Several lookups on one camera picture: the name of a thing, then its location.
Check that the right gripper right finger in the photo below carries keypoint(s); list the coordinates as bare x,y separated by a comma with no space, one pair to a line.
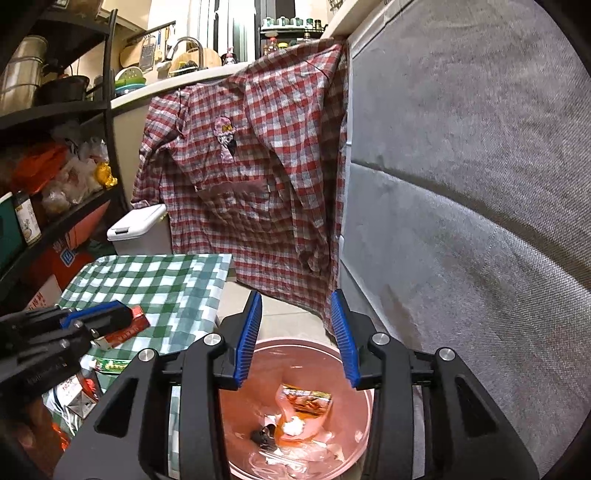
467,436

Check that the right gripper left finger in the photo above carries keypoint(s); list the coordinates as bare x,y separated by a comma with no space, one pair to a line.
126,434

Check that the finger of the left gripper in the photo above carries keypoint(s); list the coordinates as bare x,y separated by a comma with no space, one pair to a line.
102,325
91,313

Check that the red toothpaste box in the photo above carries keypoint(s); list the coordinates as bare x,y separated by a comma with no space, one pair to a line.
138,324

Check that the green candy wrapper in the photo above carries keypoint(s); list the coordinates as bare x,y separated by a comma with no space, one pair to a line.
110,366

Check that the red white carton box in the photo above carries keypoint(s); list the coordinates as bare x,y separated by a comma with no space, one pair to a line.
78,395

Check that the orange snack bag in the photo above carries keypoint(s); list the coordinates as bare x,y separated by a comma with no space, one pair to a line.
312,406

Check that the orange plastic bag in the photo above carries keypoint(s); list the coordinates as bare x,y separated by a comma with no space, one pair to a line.
63,437

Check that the white tissue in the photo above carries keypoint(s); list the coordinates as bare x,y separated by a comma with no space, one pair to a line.
293,427

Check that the pink trash bin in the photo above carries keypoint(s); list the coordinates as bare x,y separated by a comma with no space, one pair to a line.
250,415

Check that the kitchen faucet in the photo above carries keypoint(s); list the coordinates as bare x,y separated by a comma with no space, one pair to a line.
186,56

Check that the person left hand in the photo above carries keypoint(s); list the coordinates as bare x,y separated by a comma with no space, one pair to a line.
32,427

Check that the white paper bag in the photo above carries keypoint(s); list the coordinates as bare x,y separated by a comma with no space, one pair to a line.
48,295

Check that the green checkered tablecloth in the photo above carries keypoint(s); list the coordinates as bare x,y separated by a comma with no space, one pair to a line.
179,294

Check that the teal storage box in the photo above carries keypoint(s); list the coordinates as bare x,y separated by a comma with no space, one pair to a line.
10,235

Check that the white lidded bin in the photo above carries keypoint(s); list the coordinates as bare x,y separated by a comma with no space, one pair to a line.
143,231

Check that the labelled glass jar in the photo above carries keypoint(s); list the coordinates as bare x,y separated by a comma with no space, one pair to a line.
26,218

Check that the black metal shelf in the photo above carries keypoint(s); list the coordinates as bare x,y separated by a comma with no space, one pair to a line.
69,37

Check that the grey fabric cover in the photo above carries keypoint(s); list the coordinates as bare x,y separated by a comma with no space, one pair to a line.
467,218

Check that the red plaid shirt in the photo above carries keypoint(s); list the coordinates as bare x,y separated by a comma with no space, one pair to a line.
254,166

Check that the black cooking pot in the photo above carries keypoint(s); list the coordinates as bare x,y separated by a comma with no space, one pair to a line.
62,90

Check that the stainless steel pot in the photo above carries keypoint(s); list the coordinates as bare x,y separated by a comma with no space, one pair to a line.
22,75

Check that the spice rack with bottles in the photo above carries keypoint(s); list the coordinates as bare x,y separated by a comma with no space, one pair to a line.
282,32

